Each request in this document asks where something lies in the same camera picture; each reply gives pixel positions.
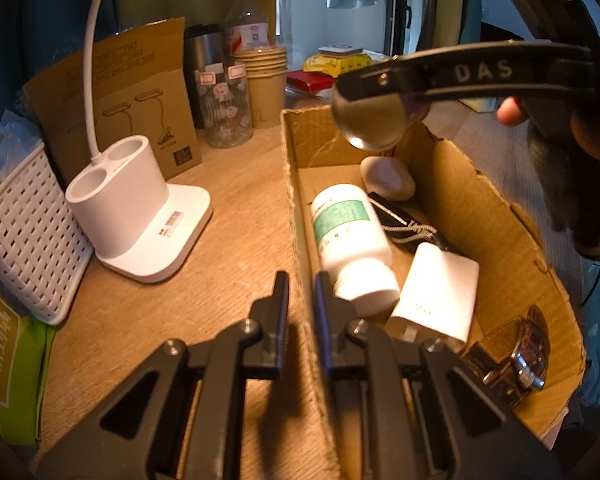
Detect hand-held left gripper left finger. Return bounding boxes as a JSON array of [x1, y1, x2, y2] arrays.
[[37, 270, 291, 480]]

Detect white power adapter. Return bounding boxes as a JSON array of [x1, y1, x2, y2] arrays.
[[384, 242, 481, 356]]

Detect printed glass bottle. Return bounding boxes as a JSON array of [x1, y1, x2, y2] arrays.
[[195, 62, 255, 149]]

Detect white woven plastic basket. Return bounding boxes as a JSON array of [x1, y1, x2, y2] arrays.
[[0, 140, 95, 326]]

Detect red book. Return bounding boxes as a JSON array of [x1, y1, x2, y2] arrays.
[[285, 70, 341, 93]]

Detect stack of paper cups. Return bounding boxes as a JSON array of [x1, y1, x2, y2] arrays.
[[232, 46, 288, 129]]

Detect brown cardboard lamp packaging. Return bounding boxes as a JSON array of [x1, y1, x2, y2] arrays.
[[22, 17, 203, 186]]

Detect clear plastic water bottle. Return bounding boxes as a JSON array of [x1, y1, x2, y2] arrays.
[[224, 0, 271, 53]]

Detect round metal tin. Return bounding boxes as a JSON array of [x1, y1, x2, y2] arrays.
[[331, 91, 408, 151]]

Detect person's right hand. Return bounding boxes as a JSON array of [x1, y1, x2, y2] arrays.
[[496, 96, 600, 161]]

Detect cardboard box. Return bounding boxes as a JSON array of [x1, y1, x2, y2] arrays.
[[280, 105, 587, 480]]

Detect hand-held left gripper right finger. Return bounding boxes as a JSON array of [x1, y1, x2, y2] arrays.
[[314, 270, 566, 480]]

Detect white desk lamp base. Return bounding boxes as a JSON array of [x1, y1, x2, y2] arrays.
[[65, 0, 214, 285]]

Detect yellow wipes packet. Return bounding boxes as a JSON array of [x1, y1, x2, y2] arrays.
[[302, 54, 373, 77]]

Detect white pebble-shaped case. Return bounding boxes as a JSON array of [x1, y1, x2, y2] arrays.
[[360, 156, 417, 202]]

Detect blue printed bedding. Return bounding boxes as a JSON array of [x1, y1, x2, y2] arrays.
[[575, 255, 600, 411]]

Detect white pill bottle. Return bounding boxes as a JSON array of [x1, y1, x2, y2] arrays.
[[311, 185, 401, 318]]

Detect green packet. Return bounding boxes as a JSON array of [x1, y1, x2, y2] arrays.
[[0, 270, 56, 446]]

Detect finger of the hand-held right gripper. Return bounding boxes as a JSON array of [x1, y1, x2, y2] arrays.
[[332, 40, 597, 107]]

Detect clear plastic bag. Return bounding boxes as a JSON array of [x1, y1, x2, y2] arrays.
[[0, 110, 46, 181]]

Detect steel tumbler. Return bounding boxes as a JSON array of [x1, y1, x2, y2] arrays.
[[185, 24, 227, 130]]

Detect black key fob with lanyard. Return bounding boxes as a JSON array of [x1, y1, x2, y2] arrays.
[[367, 191, 448, 256]]

